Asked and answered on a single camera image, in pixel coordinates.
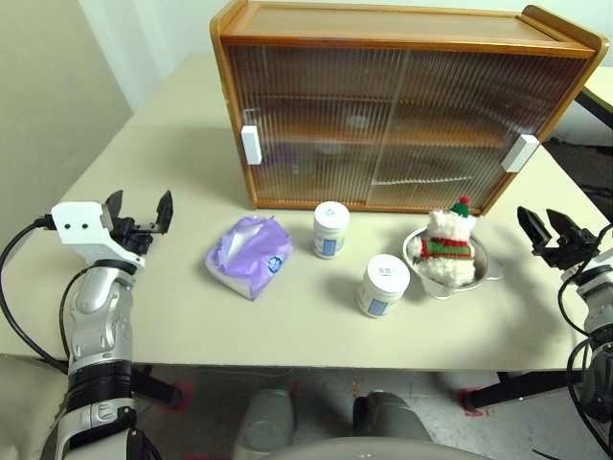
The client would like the grey rounded robot leg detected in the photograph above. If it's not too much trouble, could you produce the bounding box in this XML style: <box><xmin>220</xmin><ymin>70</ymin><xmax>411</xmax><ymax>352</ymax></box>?
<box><xmin>233</xmin><ymin>387</ymin><xmax>296</xmax><ymax>455</ymax></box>
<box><xmin>352</xmin><ymin>390</ymin><xmax>433</xmax><ymax>447</ymax></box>

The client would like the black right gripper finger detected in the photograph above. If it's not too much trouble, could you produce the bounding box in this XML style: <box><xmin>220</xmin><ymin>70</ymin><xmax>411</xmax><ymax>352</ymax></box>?
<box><xmin>547</xmin><ymin>208</ymin><xmax>583</xmax><ymax>242</ymax></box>
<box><xmin>516</xmin><ymin>206</ymin><xmax>553</xmax><ymax>258</ymax></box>

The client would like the beige side table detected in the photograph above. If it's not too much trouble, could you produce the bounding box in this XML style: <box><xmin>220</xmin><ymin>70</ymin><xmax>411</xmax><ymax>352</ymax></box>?
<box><xmin>576</xmin><ymin>40</ymin><xmax>613</xmax><ymax>131</ymax></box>

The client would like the purple tissue pack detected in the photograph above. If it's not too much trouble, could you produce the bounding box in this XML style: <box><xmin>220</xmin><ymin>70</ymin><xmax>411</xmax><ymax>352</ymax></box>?
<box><xmin>204</xmin><ymin>215</ymin><xmax>294</xmax><ymax>303</ymax></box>

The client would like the white plush bear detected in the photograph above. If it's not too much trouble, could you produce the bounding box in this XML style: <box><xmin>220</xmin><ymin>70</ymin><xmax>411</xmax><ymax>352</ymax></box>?
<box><xmin>419</xmin><ymin>195</ymin><xmax>478</xmax><ymax>287</ymax></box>

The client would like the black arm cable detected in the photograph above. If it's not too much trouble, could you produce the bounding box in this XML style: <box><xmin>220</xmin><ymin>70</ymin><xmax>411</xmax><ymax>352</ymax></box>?
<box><xmin>0</xmin><ymin>215</ymin><xmax>73</xmax><ymax>375</ymax></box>
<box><xmin>556</xmin><ymin>224</ymin><xmax>613</xmax><ymax>426</ymax></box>

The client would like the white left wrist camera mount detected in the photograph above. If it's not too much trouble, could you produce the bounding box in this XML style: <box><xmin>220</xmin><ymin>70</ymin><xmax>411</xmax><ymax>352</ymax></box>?
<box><xmin>50</xmin><ymin>200</ymin><xmax>147</xmax><ymax>270</ymax></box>

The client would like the black table leg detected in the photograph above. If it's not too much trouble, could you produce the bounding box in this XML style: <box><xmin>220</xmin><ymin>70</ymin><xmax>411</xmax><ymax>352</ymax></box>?
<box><xmin>129</xmin><ymin>364</ymin><xmax>186</xmax><ymax>409</ymax></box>
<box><xmin>465</xmin><ymin>370</ymin><xmax>584</xmax><ymax>416</ymax></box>

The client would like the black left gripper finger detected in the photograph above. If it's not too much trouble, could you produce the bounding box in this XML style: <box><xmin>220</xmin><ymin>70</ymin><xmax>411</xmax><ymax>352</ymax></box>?
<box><xmin>152</xmin><ymin>189</ymin><xmax>174</xmax><ymax>237</ymax></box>
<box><xmin>105</xmin><ymin>189</ymin><xmax>127</xmax><ymax>231</ymax></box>

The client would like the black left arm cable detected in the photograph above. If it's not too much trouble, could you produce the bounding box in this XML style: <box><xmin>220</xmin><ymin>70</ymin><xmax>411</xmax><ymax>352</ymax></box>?
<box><xmin>0</xmin><ymin>215</ymin><xmax>73</xmax><ymax>375</ymax></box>

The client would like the ribbed clear sliding door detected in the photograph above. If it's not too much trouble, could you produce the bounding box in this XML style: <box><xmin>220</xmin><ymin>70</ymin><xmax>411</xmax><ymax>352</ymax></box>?
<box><xmin>223</xmin><ymin>44</ymin><xmax>409</xmax><ymax>203</ymax></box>
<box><xmin>369</xmin><ymin>47</ymin><xmax>591</xmax><ymax>211</ymax></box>

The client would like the red tape floor marker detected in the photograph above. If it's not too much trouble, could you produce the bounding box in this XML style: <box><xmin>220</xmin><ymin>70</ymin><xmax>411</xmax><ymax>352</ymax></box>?
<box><xmin>162</xmin><ymin>380</ymin><xmax>195</xmax><ymax>413</ymax></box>
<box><xmin>456</xmin><ymin>386</ymin><xmax>493</xmax><ymax>417</ymax></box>

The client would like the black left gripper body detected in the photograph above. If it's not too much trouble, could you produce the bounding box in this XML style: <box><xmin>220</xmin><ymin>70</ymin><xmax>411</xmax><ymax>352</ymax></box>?
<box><xmin>110</xmin><ymin>216</ymin><xmax>156</xmax><ymax>258</ymax></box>

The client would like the metal bowl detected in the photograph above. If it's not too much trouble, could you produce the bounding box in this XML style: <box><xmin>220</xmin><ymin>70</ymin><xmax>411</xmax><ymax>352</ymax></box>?
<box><xmin>401</xmin><ymin>226</ymin><xmax>507</xmax><ymax>301</ymax></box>

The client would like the light grey robot torso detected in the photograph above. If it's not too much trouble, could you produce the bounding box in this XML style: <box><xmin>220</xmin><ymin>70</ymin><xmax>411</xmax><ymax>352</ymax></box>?
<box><xmin>258</xmin><ymin>434</ymin><xmax>497</xmax><ymax>460</ymax></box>

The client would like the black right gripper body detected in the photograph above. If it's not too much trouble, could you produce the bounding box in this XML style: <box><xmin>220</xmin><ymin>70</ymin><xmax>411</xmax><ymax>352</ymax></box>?
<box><xmin>542</xmin><ymin>228</ymin><xmax>601</xmax><ymax>272</ymax></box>

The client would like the white plastic jar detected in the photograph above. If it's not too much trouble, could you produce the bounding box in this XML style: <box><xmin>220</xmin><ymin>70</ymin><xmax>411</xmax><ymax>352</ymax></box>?
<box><xmin>312</xmin><ymin>201</ymin><xmax>351</xmax><ymax>261</ymax></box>
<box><xmin>355</xmin><ymin>254</ymin><xmax>412</xmax><ymax>319</ymax></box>

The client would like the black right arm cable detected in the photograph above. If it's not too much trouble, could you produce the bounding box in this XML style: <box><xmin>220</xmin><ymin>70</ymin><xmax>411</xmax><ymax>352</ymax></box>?
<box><xmin>556</xmin><ymin>224</ymin><xmax>613</xmax><ymax>426</ymax></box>

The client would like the wooden cabinet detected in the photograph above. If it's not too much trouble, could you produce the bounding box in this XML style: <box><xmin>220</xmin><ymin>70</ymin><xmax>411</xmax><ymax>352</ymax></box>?
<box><xmin>209</xmin><ymin>0</ymin><xmax>610</xmax><ymax>217</ymax></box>

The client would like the white door handle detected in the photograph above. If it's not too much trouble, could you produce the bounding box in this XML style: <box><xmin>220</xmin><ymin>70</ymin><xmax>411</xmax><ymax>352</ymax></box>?
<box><xmin>502</xmin><ymin>134</ymin><xmax>539</xmax><ymax>173</ymax></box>
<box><xmin>240</xmin><ymin>125</ymin><xmax>264</xmax><ymax>167</ymax></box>

